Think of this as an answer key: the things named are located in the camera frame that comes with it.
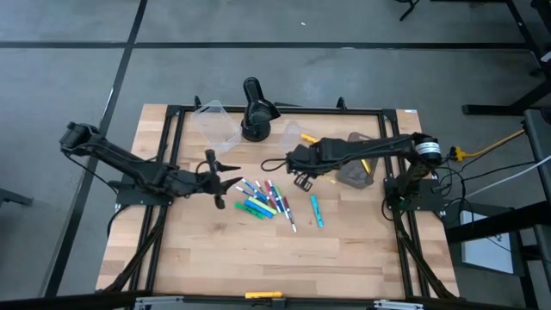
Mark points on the light green thick highlighter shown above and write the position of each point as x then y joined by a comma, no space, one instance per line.
264,205

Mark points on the silver metal bracket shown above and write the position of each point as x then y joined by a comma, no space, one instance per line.
157,300
398,305

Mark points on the black table foot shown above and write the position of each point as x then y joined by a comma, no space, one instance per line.
508,106

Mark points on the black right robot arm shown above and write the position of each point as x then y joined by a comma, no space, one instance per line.
366,148

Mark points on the yellow thin marker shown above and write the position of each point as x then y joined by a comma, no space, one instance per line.
366,165
329,178

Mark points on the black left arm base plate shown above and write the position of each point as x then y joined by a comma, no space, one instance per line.
129,199

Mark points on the white panel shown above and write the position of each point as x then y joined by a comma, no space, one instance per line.
486,254

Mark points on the maroon thin marker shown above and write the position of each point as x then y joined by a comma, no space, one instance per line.
290,215

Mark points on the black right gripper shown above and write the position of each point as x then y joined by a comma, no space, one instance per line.
307,159

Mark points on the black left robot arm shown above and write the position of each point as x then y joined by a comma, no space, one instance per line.
129,165

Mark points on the yellow thick highlighter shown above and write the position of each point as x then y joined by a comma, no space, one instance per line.
309,138

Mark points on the smoky grey plastic bin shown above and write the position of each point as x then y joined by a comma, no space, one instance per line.
355,174

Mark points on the yellow clamp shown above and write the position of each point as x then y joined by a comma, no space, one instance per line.
263,295

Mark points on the dark blue thin marker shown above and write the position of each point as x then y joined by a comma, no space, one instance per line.
243,190

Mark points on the black chair foot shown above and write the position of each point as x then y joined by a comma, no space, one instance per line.
15,198

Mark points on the black stand frame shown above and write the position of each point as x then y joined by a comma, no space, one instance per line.
523,26

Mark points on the black metal bar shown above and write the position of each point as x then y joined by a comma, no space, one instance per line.
64,301

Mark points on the clear plastic bin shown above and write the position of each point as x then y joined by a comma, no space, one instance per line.
217,127
292,133

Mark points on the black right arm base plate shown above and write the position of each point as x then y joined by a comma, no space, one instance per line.
432,203

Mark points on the black metal beam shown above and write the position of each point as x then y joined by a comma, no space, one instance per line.
495,224

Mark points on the teal thick highlighter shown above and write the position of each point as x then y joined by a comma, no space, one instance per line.
317,211

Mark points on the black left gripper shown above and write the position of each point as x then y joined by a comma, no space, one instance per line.
211,183

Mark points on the blue thick highlighter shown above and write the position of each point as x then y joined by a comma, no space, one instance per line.
259,208

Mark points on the green thin marker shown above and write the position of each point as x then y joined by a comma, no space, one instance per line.
280,196

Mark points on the black aluminium table frame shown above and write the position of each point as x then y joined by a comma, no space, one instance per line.
301,110

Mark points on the black stand leg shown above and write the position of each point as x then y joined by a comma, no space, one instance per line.
406,10

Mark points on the grey metal post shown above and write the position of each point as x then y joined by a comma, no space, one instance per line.
538,146

